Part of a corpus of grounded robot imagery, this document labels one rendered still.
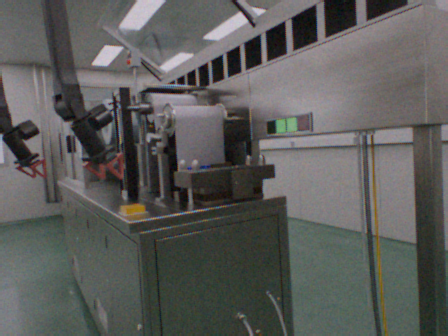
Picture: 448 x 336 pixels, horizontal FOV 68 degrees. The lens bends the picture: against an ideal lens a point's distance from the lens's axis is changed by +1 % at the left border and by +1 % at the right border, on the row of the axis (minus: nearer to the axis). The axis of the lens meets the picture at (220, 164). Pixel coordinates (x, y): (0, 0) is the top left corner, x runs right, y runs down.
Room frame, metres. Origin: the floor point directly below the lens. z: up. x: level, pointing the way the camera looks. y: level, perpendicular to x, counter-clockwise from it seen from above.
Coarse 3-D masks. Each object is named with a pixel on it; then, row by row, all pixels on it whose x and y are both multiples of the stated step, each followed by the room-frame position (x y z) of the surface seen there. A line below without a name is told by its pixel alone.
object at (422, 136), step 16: (416, 128) 1.02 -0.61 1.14; (432, 128) 0.99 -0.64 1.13; (256, 144) 1.78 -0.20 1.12; (416, 144) 1.02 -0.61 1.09; (432, 144) 0.99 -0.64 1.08; (256, 160) 1.77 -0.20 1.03; (416, 160) 1.02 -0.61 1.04; (432, 160) 0.99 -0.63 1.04; (416, 176) 1.03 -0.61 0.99; (432, 176) 0.99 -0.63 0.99; (416, 192) 1.03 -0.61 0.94; (432, 192) 0.99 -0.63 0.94; (416, 208) 1.03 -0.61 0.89; (432, 208) 0.99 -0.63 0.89; (416, 224) 1.03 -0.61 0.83; (432, 224) 0.99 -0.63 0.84; (416, 240) 1.03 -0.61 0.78; (432, 240) 0.99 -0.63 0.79; (432, 256) 0.99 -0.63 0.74; (432, 272) 0.99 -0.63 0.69; (432, 288) 1.00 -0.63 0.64; (432, 304) 1.00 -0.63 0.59; (432, 320) 1.00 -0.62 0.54
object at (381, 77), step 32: (352, 32) 1.02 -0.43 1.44; (384, 32) 0.93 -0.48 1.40; (416, 32) 0.86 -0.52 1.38; (288, 64) 1.26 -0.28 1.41; (320, 64) 1.13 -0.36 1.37; (352, 64) 1.02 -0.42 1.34; (384, 64) 0.94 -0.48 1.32; (416, 64) 0.86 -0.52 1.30; (224, 96) 1.66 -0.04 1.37; (256, 96) 1.44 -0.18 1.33; (288, 96) 1.27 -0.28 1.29; (320, 96) 1.14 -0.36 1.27; (352, 96) 1.03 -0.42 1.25; (384, 96) 0.94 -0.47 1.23; (416, 96) 0.86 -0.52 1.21; (256, 128) 1.45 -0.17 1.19; (320, 128) 1.14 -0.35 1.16; (352, 128) 1.03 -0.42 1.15; (384, 128) 0.94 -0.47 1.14
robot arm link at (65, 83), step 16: (48, 0) 0.92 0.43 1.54; (64, 0) 0.95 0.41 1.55; (48, 16) 0.92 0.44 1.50; (64, 16) 0.95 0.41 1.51; (48, 32) 0.93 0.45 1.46; (64, 32) 0.94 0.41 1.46; (48, 48) 0.94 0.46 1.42; (64, 48) 0.94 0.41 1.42; (64, 64) 0.94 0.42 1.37; (64, 80) 0.93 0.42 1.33; (64, 96) 0.92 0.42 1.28; (80, 96) 0.96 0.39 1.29; (64, 112) 0.94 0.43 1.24
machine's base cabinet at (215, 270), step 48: (96, 240) 1.71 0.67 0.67; (144, 240) 1.05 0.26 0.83; (192, 240) 1.14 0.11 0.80; (240, 240) 1.24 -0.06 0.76; (288, 240) 1.36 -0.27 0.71; (96, 288) 1.82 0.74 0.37; (144, 288) 1.04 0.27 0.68; (192, 288) 1.13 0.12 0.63; (240, 288) 1.23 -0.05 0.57; (288, 288) 1.35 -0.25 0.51
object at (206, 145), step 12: (180, 132) 1.40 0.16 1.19; (192, 132) 1.43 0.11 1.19; (204, 132) 1.46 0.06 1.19; (216, 132) 1.50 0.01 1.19; (180, 144) 1.40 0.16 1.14; (192, 144) 1.43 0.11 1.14; (204, 144) 1.46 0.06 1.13; (216, 144) 1.49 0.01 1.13; (180, 156) 1.40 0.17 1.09; (192, 156) 1.43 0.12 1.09; (204, 156) 1.46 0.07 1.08; (216, 156) 1.49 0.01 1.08
